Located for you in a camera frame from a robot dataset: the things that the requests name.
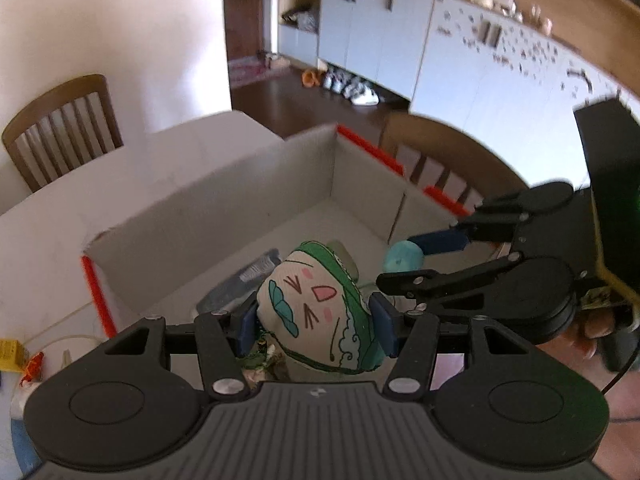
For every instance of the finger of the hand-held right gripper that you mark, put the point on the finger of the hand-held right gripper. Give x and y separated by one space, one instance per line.
410 281
440 241

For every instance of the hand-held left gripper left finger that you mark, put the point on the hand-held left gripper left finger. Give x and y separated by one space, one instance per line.
247 330

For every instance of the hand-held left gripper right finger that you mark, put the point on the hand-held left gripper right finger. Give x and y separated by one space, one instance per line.
385 325

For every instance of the red cardboard box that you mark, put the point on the red cardboard box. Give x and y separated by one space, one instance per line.
210 210

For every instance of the person's right hand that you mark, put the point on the person's right hand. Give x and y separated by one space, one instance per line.
595 327

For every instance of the dark wooden slatted chair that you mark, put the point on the dark wooden slatted chair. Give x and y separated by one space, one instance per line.
475 150
60 90

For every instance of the white sneakers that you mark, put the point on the white sneakers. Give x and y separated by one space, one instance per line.
352 87

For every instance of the orange slippers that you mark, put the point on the orange slippers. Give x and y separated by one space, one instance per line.
311 77

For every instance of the red candy wrapper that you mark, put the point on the red candy wrapper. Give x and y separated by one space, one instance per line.
34 365

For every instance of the white crumpled tissue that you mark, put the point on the white crumpled tissue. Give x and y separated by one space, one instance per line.
22 397

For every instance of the yellow box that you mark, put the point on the yellow box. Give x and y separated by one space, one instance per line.
11 355

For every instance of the patterned door rug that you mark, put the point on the patterned door rug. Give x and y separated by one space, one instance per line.
255 71

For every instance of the brown door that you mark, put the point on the brown door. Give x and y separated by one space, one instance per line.
245 10

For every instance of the white wooden wall cabinet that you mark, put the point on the white wooden wall cabinet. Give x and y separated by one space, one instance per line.
380 40

